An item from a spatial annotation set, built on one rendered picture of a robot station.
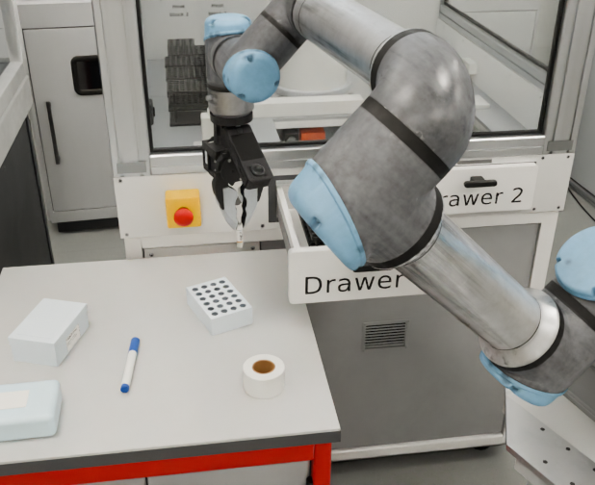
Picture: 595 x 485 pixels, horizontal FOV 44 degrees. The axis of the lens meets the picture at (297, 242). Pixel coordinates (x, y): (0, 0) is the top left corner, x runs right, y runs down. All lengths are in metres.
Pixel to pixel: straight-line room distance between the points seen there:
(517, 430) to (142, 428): 0.59
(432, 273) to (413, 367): 1.15
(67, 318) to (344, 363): 0.79
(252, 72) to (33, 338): 0.61
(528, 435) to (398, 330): 0.72
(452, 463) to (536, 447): 1.05
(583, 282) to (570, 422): 0.32
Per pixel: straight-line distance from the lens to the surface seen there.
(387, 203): 0.75
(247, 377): 1.24
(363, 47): 0.88
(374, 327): 1.87
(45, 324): 1.40
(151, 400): 1.27
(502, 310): 0.94
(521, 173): 1.75
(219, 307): 1.42
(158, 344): 1.39
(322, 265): 1.34
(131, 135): 1.56
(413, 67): 0.77
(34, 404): 1.24
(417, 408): 2.08
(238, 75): 1.07
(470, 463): 2.27
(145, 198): 1.62
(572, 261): 1.06
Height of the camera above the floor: 1.58
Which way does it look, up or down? 29 degrees down
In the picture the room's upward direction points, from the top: straight up
